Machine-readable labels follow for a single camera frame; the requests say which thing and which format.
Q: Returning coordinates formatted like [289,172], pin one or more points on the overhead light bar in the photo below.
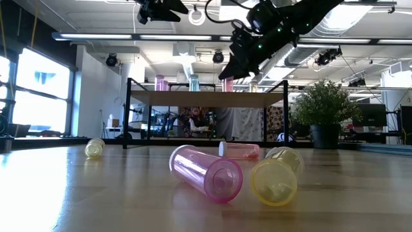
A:
[174,37]

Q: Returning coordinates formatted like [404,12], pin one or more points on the black ceiling track light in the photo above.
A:
[328,56]

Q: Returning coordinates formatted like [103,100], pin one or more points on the potted green artificial plant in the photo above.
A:
[322,106]

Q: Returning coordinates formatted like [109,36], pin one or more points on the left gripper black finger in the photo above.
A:
[174,6]
[164,18]

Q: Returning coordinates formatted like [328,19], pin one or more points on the yellow medicine bottle white cap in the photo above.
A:
[273,183]
[94,149]

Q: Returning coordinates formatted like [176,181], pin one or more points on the black ceiling spotlight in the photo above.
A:
[218,57]
[111,60]

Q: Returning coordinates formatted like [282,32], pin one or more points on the teal medicine bottle white cap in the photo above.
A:
[193,83]

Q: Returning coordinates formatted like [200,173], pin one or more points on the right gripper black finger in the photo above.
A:
[233,71]
[253,69]

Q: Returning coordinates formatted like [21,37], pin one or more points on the person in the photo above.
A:
[194,120]

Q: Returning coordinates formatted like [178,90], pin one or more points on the black computer monitor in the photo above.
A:
[370,114]

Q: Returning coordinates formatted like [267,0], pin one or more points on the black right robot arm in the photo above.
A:
[305,13]

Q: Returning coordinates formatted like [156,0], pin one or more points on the small cardboard box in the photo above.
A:
[113,122]

